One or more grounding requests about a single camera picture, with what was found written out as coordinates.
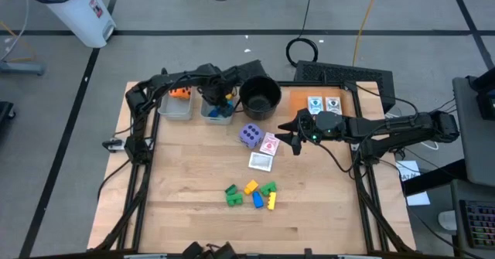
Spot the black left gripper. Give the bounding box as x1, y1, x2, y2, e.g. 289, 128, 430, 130
196, 66, 241, 114

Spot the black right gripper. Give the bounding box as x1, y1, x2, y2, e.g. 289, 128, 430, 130
274, 109, 348, 156

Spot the red playing card box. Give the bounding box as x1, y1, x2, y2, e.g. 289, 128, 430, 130
259, 131, 282, 157

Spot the blue playing card box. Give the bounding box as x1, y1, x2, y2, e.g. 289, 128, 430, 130
307, 95, 325, 116

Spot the purple foam die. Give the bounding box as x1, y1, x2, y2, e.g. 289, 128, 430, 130
238, 123, 265, 150

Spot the orange foam die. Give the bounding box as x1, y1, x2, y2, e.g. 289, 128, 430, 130
168, 87, 193, 100

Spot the medium green toy brick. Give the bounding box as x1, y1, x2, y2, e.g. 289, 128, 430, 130
259, 181, 278, 197

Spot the yellow round-stud toy brick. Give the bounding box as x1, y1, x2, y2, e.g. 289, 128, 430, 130
243, 179, 260, 196

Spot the grey plastic bin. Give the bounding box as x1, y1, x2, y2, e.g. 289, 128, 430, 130
157, 80, 195, 121
200, 96, 237, 126

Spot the orange translucent tray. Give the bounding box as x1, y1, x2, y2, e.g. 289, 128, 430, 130
289, 88, 353, 135

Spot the black bucket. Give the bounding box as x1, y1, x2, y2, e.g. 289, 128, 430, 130
237, 74, 283, 121

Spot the black triangular plate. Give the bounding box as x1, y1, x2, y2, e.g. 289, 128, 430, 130
231, 59, 268, 84

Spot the blue hollow toy brick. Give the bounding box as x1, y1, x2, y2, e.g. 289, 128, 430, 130
251, 191, 265, 210

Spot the black perforated panel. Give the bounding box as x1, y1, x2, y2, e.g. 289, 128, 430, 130
293, 60, 397, 113

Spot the white paper sheet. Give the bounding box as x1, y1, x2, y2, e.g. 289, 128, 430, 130
394, 159, 422, 182
405, 190, 432, 207

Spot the black jointed device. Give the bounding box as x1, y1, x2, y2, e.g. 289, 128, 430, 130
181, 241, 241, 259

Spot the dark grey keyboard desk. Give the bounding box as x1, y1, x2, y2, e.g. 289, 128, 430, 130
449, 179, 495, 259

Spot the white trash bin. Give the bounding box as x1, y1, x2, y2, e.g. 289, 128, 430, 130
27, 0, 118, 49

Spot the white computer mouse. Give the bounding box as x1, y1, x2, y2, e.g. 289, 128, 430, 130
437, 210, 458, 232

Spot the black device on desk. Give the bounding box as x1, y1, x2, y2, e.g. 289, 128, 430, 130
465, 66, 495, 121

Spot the grey floor stand base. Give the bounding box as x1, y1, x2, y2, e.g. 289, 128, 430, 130
0, 59, 46, 77

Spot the backlit keyboard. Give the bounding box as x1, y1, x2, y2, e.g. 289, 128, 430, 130
459, 199, 495, 251

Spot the black floor object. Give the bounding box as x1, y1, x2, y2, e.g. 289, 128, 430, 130
0, 101, 17, 121

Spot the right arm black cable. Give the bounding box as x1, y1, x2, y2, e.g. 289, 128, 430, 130
305, 133, 363, 181

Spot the coiled black floor cable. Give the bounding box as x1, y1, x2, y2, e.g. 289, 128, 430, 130
284, 0, 319, 70

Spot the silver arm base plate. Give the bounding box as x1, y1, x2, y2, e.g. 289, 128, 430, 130
102, 138, 125, 154

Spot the black aluminium table frame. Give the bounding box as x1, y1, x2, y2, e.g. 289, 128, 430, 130
90, 79, 418, 259

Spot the yellow cable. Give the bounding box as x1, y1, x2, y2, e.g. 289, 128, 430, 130
351, 0, 382, 67

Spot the white cable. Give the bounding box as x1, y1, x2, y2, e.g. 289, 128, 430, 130
419, 137, 440, 152

